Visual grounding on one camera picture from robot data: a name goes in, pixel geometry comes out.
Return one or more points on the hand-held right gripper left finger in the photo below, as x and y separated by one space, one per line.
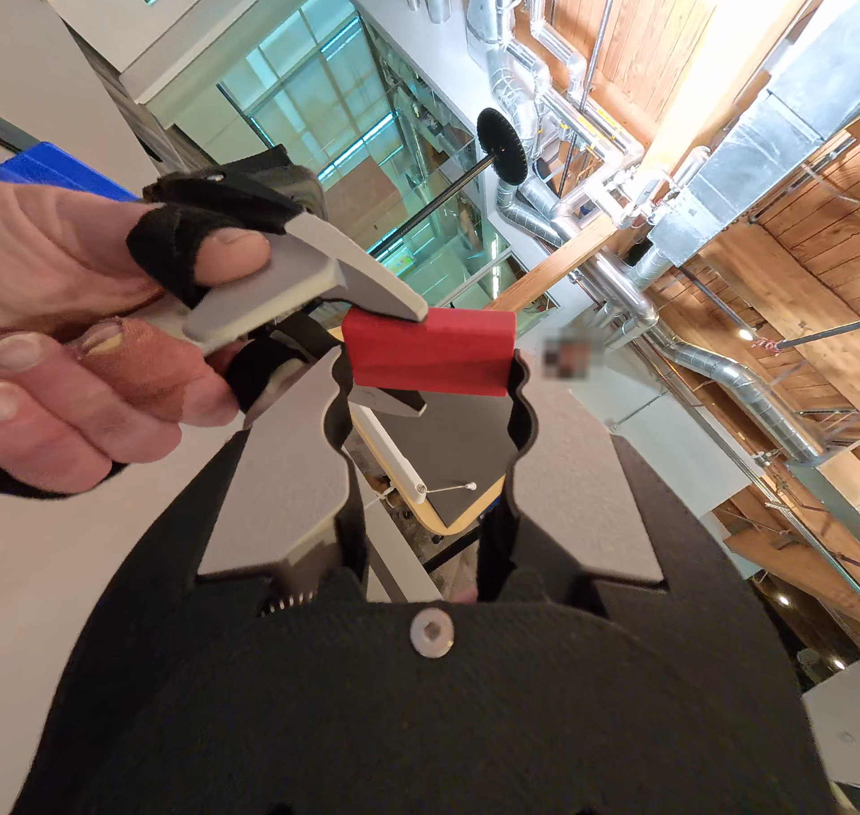
276 493

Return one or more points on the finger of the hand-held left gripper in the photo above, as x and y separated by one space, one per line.
303 271
390 401

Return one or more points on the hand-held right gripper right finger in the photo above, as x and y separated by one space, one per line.
591 493

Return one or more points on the red toy block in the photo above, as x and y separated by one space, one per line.
430 352

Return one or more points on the person's left hand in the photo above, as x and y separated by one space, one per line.
81 385

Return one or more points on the blue plastic bin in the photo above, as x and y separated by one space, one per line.
54 170

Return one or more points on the wooden beam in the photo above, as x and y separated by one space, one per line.
558 267

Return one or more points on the black disc on pole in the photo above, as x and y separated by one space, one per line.
501 146

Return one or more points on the silver ventilation duct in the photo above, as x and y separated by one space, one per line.
518 103

